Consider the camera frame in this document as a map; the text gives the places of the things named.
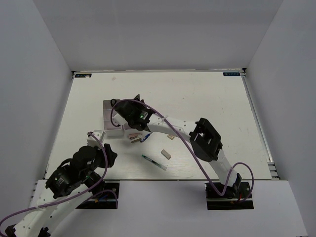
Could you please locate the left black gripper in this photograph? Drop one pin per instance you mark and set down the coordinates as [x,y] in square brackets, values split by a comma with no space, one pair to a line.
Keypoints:
[112,155]

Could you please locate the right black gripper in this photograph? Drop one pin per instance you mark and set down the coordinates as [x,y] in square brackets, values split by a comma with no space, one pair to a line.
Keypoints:
[141,107]

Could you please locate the black handled scissors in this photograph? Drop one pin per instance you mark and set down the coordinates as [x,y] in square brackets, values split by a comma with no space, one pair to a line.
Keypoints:
[113,102]

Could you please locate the blue ballpoint pen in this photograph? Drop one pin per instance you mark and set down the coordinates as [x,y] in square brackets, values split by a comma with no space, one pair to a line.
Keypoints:
[145,137]

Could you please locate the green gel pen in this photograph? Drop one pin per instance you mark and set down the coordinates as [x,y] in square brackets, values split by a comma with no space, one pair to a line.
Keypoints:
[154,162]

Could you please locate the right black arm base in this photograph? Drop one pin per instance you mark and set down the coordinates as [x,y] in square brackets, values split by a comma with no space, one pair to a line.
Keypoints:
[229,201]

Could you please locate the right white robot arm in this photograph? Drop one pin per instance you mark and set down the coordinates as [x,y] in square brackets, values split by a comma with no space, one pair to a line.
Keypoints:
[200,137]

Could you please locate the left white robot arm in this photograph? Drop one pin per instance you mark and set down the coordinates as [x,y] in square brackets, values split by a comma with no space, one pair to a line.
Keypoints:
[72,183]

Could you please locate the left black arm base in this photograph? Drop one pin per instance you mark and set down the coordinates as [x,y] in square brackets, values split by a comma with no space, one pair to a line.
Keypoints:
[104,196]

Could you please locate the white right organizer box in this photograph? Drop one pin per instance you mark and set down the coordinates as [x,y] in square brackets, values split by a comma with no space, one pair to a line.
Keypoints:
[127,128]

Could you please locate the white organizer box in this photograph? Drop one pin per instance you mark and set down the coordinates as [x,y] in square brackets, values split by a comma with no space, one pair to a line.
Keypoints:
[127,128]
[110,130]

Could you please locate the white left organizer box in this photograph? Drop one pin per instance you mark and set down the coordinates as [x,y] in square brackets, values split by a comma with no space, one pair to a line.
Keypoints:
[110,130]

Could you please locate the grey white eraser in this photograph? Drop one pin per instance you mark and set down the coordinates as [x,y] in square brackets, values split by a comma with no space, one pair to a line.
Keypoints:
[165,154]

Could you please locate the left blue table label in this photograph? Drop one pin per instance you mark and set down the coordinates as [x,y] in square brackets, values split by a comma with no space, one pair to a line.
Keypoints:
[83,75]

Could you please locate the blue table label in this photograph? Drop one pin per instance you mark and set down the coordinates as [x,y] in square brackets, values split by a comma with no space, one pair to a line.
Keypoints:
[83,75]
[231,74]

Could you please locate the right blue table label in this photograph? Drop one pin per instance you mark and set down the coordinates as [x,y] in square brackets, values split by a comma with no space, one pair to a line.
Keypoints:
[231,74]

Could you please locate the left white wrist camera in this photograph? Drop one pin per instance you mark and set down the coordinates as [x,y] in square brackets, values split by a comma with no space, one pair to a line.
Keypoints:
[95,138]

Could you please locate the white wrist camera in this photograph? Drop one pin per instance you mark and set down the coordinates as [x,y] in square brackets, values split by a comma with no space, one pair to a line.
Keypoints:
[95,138]
[117,120]

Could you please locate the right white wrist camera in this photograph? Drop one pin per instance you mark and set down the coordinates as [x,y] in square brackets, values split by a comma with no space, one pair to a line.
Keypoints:
[117,120]

